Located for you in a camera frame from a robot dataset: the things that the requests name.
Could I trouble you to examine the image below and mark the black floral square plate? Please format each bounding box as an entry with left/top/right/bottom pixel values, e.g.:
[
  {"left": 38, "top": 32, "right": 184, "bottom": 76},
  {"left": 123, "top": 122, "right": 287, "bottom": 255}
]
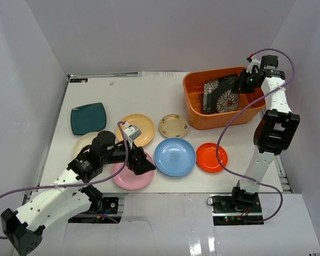
[{"left": 203, "top": 74, "right": 239, "bottom": 115}]

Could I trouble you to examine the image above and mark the teal square plate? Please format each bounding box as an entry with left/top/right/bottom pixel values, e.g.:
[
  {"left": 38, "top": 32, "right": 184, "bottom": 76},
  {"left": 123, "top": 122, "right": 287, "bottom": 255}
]
[{"left": 70, "top": 102, "right": 107, "bottom": 135}]

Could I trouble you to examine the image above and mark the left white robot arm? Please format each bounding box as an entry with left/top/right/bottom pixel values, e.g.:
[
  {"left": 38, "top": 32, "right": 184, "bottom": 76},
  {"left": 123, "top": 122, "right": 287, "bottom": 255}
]
[{"left": 1, "top": 131, "right": 156, "bottom": 255}]

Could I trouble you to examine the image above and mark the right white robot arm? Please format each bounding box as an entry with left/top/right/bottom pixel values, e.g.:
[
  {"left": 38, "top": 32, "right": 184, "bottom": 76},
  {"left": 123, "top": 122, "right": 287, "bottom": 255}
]
[{"left": 230, "top": 55, "right": 300, "bottom": 213}]

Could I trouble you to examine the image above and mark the orange plastic bin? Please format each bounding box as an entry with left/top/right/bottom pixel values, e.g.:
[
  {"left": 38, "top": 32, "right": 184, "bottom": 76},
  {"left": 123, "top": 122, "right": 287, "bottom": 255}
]
[{"left": 182, "top": 67, "right": 263, "bottom": 130}]

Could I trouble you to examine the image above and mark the pink round plate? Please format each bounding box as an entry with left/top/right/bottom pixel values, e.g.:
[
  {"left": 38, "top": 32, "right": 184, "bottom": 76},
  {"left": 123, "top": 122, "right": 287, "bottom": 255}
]
[{"left": 113, "top": 166, "right": 155, "bottom": 190}]

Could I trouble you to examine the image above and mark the blue round plate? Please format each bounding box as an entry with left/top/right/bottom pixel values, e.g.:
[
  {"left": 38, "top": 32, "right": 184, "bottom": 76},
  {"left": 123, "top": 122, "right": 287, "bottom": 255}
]
[{"left": 154, "top": 138, "right": 196, "bottom": 178}]

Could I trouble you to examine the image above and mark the cream round plate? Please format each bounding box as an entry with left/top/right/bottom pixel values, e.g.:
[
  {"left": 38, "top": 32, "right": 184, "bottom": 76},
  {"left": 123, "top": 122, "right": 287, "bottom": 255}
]
[{"left": 71, "top": 132, "right": 99, "bottom": 159}]

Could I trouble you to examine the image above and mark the yellow round plate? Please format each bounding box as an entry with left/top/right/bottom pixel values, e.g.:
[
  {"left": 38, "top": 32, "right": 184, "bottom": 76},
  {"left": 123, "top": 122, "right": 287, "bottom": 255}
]
[{"left": 121, "top": 114, "right": 155, "bottom": 147}]

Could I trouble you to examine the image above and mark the small beige patterned plate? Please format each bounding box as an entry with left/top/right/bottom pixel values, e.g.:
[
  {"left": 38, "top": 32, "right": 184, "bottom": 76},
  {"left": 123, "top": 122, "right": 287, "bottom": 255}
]
[{"left": 158, "top": 114, "right": 189, "bottom": 138}]

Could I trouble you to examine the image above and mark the small orange round plate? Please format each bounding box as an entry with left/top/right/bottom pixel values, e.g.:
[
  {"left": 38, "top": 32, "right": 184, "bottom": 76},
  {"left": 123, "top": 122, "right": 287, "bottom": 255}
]
[{"left": 196, "top": 142, "right": 228, "bottom": 173}]

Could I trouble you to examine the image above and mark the white paper sheet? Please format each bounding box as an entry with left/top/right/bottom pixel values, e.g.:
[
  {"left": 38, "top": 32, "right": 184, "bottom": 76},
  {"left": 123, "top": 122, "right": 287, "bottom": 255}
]
[{"left": 138, "top": 71, "right": 188, "bottom": 77}]

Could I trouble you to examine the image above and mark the black label sticker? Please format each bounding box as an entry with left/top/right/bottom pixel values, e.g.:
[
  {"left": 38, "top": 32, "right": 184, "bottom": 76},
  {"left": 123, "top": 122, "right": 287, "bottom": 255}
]
[{"left": 69, "top": 78, "right": 88, "bottom": 83}]

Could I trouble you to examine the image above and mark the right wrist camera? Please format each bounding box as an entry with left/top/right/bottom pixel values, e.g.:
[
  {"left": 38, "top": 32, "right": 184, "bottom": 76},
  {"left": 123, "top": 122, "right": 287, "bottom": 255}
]
[{"left": 246, "top": 54, "right": 261, "bottom": 74}]

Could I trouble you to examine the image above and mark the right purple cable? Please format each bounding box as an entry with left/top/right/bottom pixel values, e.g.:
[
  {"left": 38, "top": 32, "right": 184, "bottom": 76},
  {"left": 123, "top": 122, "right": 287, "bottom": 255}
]
[{"left": 215, "top": 48, "right": 296, "bottom": 222}]

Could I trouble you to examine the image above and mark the purple cable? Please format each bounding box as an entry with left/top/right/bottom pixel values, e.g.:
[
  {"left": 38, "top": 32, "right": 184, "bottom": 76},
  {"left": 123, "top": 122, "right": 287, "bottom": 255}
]
[
  {"left": 215, "top": 48, "right": 296, "bottom": 222},
  {"left": 0, "top": 121, "right": 131, "bottom": 239}
]

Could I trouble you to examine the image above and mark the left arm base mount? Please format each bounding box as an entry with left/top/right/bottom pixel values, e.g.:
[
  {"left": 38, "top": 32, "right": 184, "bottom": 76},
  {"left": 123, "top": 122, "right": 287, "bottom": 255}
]
[{"left": 68, "top": 197, "right": 121, "bottom": 224}]

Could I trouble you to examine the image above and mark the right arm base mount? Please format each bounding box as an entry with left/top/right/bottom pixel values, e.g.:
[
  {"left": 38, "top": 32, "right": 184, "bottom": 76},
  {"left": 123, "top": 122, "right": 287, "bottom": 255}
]
[{"left": 206, "top": 193, "right": 264, "bottom": 226}]

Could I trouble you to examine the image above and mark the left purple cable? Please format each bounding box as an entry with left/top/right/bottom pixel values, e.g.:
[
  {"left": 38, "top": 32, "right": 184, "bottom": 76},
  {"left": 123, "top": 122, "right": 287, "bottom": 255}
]
[{"left": 0, "top": 121, "right": 131, "bottom": 239}]

